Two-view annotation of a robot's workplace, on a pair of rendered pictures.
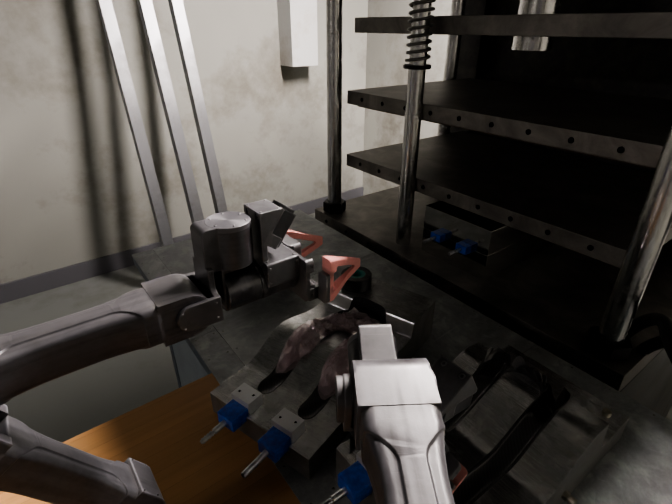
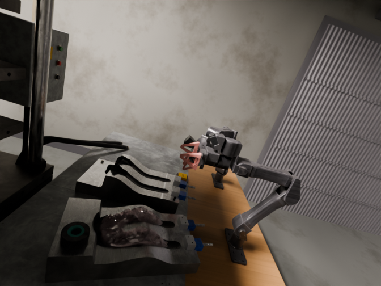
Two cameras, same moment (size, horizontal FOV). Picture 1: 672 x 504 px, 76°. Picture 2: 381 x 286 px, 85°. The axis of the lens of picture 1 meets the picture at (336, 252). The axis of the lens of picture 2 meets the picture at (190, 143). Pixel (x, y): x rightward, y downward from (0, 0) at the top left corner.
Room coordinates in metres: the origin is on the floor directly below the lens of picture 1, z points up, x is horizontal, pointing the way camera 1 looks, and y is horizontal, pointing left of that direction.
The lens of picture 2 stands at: (1.25, 0.41, 1.50)
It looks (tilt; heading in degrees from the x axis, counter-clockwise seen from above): 19 degrees down; 211
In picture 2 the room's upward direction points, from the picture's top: 19 degrees clockwise
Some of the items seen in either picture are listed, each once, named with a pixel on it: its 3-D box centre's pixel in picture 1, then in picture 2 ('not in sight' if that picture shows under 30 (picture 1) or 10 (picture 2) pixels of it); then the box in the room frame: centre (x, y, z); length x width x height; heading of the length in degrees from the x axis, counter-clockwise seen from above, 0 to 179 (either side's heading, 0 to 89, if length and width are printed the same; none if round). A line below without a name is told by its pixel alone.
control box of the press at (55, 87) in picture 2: not in sight; (30, 150); (0.77, -0.97, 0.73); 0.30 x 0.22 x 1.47; 37
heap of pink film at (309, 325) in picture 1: (335, 338); (135, 225); (0.76, 0.00, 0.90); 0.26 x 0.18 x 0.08; 144
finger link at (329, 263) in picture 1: (329, 267); (191, 150); (0.55, 0.01, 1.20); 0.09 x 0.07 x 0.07; 128
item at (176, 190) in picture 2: (351, 486); (183, 196); (0.42, -0.02, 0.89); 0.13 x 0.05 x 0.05; 127
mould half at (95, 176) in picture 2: (490, 434); (135, 179); (0.53, -0.28, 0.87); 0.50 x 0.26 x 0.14; 127
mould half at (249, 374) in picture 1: (334, 351); (132, 235); (0.76, 0.00, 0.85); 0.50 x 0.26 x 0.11; 144
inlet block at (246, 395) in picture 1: (229, 418); (198, 244); (0.57, 0.20, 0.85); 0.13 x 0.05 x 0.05; 144
